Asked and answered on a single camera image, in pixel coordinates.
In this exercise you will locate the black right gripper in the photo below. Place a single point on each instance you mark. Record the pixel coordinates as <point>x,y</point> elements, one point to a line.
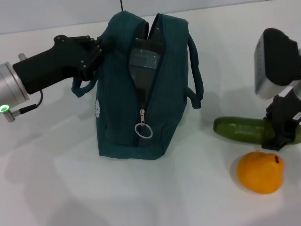
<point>290,106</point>

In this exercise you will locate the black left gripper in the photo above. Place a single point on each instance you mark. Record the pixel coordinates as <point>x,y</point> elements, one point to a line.
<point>51,68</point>

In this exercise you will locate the green cucumber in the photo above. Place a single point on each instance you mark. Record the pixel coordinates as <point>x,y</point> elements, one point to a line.
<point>240,129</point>

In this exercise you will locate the clear lunch box blue seal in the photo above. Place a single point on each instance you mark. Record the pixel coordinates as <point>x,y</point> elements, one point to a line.
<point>145,61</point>

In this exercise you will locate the orange yellow pear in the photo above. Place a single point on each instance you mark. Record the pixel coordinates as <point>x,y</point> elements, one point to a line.
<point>258,174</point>

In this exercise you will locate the dark teal fabric lunch bag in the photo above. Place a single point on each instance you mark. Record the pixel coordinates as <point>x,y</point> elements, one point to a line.
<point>171,82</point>

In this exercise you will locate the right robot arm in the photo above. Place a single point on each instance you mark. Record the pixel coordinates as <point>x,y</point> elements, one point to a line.
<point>298,90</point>

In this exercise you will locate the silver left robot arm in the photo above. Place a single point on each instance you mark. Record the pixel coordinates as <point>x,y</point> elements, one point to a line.
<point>9,89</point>

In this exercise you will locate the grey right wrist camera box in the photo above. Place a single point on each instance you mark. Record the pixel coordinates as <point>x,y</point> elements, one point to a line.
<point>272,61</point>

